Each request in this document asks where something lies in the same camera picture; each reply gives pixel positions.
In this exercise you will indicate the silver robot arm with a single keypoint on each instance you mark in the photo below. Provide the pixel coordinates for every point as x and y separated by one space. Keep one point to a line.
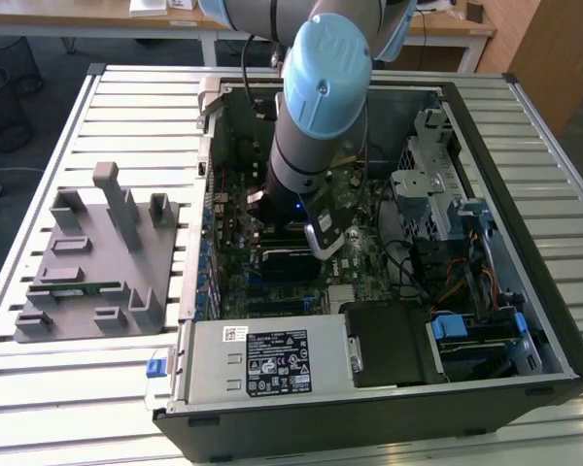
325 73

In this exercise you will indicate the black RAM slot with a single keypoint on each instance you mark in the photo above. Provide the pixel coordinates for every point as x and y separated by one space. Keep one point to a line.
282 247
282 238
282 234
282 242

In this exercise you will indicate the round coin battery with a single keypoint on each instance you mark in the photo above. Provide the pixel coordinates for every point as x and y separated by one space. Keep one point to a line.
354 180

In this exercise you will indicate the blue card retention clip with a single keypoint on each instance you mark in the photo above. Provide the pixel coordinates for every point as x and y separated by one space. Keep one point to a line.
200 315
204 266
202 283
205 249
201 299

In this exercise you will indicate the black expansion slot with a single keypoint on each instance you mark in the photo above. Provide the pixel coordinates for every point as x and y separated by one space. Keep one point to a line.
272 307

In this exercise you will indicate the silver chipset heat sink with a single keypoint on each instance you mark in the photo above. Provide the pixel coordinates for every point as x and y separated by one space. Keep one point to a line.
342 296

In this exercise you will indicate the green motherboard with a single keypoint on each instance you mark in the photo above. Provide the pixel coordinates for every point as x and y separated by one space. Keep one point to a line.
369 272

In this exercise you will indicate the silver metal drive cage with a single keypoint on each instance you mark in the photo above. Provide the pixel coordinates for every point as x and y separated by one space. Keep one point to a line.
413 194

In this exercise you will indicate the silver power supply unit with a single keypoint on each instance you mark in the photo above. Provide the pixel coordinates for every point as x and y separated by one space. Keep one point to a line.
209 364

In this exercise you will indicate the grey parts rack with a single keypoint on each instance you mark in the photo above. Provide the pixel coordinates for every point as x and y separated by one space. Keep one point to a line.
102 272

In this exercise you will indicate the blue disk carrier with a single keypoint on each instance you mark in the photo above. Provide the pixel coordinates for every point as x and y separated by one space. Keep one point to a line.
449 330

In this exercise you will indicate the blue plastic case latch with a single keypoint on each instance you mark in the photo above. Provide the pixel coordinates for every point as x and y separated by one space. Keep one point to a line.
156 367

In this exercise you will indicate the black PC case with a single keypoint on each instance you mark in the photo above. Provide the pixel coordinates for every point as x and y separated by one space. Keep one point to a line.
320 432

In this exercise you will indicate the small white box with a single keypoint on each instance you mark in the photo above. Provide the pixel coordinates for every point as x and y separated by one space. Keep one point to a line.
182 4

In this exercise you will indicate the green RAM stick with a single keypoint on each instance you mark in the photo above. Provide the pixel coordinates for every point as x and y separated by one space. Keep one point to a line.
68 287

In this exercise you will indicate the blue plastic bay clip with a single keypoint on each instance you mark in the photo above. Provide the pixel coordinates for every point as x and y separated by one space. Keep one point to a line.
519 327

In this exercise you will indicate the small brown box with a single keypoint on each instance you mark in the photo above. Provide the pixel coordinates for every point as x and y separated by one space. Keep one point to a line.
475 12

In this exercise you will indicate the wooden desk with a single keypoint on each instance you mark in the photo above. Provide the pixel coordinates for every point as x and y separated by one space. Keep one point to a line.
78 14

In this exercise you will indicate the black mesh waste bin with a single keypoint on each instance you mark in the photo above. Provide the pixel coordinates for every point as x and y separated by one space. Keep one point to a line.
24 53
7 121

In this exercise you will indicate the wooden cabinet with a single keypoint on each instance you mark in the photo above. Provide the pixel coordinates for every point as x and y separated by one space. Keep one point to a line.
558 53

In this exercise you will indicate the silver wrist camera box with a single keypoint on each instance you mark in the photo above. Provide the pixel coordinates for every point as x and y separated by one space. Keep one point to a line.
326 228

